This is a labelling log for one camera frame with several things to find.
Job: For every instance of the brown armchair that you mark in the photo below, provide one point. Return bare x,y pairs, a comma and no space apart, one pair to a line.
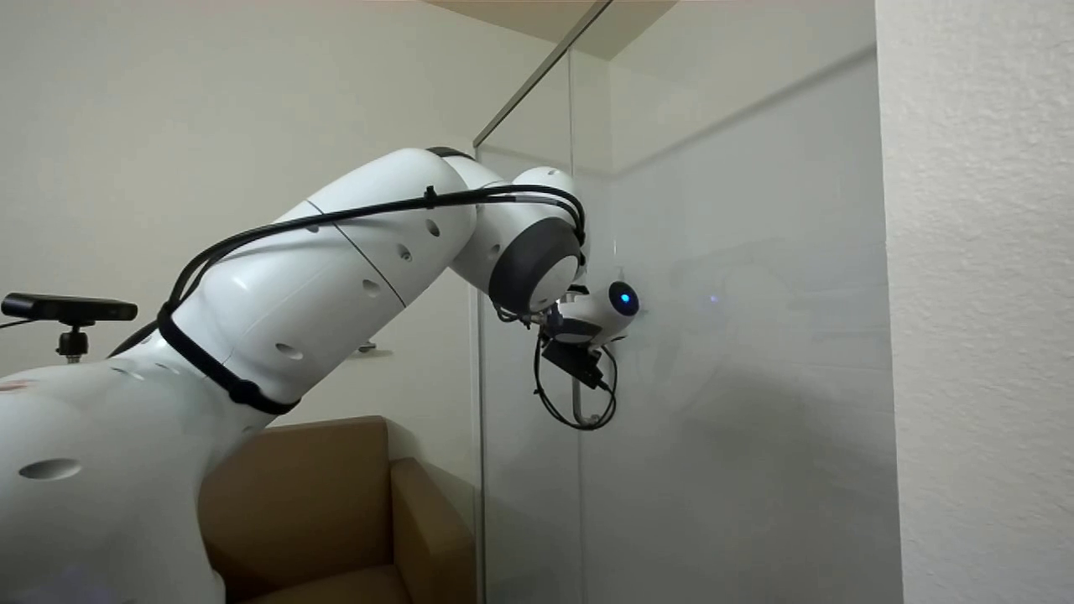
323,504

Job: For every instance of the black camera on stand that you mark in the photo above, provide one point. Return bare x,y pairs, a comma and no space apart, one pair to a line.
68,307

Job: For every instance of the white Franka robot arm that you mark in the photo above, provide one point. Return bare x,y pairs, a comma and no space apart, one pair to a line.
338,257

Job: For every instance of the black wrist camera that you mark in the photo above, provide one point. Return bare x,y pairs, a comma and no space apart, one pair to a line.
574,357

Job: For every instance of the metal glass header rail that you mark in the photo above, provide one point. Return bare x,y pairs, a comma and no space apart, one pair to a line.
541,72

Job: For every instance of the glass shower door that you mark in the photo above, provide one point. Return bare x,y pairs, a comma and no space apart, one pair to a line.
738,447

